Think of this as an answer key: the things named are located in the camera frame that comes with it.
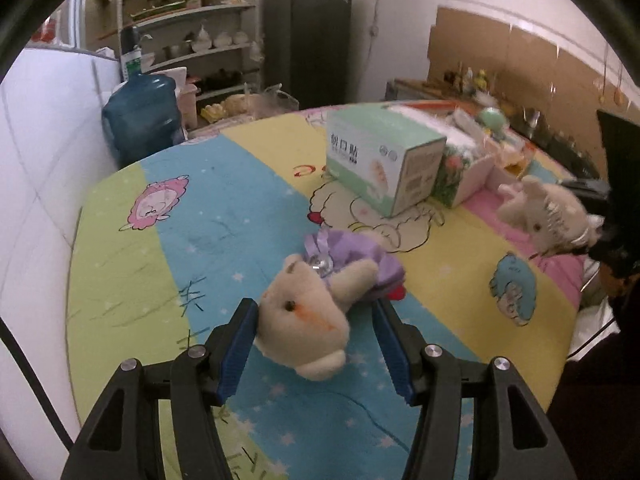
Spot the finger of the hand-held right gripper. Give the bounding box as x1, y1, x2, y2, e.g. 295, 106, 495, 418
530, 240, 601, 263
562, 177, 613, 198

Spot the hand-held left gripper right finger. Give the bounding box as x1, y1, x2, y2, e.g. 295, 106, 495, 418
372, 299, 578, 480

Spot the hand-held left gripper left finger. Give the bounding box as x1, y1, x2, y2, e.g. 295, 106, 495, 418
60, 297, 260, 480

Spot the cream plush bear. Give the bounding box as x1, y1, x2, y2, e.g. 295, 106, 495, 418
497, 175, 606, 256

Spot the plush bear purple dress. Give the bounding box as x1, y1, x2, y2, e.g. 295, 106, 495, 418
252, 229, 407, 382

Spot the orange rimmed box tray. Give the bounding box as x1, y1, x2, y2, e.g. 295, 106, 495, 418
385, 100, 551, 191

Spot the bagged green sponge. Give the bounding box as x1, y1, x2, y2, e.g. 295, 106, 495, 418
472, 107, 511, 136

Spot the floral tissue package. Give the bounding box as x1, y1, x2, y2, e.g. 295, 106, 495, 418
432, 127, 498, 209

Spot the brown cardboard sheet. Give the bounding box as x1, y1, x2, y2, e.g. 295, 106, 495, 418
427, 5, 640, 111

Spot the wooden side counter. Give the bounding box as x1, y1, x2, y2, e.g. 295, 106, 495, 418
385, 77, 601, 171

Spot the green and white carton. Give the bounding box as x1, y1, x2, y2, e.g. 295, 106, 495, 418
325, 105, 448, 218

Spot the white plastic container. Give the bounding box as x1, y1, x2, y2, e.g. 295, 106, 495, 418
175, 82, 199, 131

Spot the clear plastic bag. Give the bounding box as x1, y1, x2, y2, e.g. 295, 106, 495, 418
200, 85, 301, 123

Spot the blue water jug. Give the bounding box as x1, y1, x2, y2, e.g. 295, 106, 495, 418
101, 72, 183, 168

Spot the dark refrigerator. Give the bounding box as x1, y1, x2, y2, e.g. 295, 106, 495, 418
263, 0, 353, 111

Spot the water jug pump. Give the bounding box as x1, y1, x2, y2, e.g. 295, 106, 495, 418
121, 26, 146, 81

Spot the grey metal shelf rack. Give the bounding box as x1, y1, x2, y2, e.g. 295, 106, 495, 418
117, 0, 263, 126

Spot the grey framed window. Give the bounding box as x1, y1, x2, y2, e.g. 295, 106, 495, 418
25, 0, 88, 53

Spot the black cable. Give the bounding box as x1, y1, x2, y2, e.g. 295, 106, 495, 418
0, 320, 73, 456

